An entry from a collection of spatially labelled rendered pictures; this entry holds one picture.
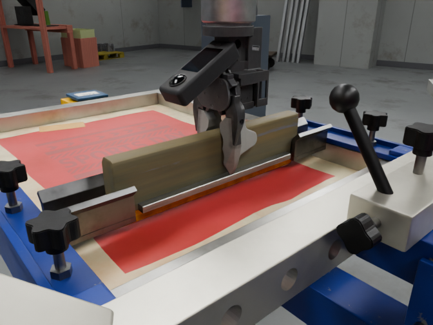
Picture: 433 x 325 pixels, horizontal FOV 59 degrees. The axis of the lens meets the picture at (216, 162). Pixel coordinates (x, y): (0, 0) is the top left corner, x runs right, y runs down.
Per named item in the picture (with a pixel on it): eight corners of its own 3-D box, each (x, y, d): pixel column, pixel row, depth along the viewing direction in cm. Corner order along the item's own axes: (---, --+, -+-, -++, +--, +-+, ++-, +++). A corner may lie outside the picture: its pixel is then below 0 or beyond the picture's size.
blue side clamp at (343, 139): (265, 146, 87) (267, 116, 84) (279, 141, 90) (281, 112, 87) (395, 192, 66) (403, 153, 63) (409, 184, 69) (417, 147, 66)
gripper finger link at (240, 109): (249, 144, 55) (241, 81, 53) (241, 147, 54) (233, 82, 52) (227, 142, 58) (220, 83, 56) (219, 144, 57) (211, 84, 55)
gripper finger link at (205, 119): (231, 157, 65) (240, 107, 61) (204, 166, 62) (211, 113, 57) (220, 149, 67) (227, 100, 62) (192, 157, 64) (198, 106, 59)
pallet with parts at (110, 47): (105, 55, 1013) (104, 42, 1001) (125, 57, 971) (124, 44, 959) (67, 59, 929) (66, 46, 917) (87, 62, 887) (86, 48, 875)
